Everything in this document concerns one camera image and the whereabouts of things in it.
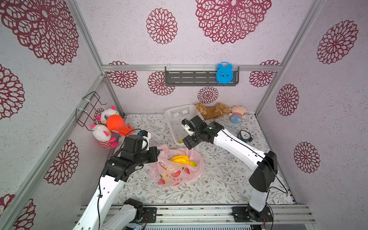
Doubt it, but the small doll blue outfit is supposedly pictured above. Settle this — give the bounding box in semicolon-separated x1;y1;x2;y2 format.
229;105;247;124

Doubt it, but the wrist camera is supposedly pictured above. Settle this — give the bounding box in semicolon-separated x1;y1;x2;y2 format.
182;119;194;136
139;130;151;151

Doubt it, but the pink plastic bag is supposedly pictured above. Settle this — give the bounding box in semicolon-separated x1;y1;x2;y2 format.
150;145;205;187

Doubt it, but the white plastic basket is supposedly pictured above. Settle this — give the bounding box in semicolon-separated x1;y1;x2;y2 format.
164;104;204;148

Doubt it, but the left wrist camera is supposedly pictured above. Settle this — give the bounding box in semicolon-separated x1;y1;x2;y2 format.
139;130;151;151

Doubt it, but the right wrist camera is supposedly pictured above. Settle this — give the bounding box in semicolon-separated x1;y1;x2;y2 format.
182;119;194;136

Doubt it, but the yellow banana bunch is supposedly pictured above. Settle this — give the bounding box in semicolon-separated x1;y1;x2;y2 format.
170;155;197;167

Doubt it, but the white pink plush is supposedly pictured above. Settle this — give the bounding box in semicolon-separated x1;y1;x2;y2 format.
95;106;119;125
90;125;118;149

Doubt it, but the black wire rack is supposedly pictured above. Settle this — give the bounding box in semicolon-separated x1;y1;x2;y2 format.
74;91;107;131

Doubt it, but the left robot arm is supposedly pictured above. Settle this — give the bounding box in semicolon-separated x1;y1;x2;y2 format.
74;130;160;230

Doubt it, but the grey wall shelf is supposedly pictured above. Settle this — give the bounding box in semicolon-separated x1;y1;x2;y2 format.
164;67;240;87

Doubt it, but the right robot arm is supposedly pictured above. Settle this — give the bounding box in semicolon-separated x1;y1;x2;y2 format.
181;116;278;222

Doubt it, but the white pink plush upper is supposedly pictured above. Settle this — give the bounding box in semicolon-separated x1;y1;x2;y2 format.
95;106;119;125

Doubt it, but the white pink plush lower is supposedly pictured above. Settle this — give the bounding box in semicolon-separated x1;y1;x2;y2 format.
90;125;118;149

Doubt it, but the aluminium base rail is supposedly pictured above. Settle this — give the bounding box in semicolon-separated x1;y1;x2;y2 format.
75;204;316;226

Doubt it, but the blue alarm clock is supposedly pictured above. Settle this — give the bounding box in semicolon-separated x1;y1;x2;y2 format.
215;62;234;84

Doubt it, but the red plush toy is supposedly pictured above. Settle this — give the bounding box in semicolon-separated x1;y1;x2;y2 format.
106;115;134;136

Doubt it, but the brown teddy bear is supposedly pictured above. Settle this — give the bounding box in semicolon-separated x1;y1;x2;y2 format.
196;103;231;120

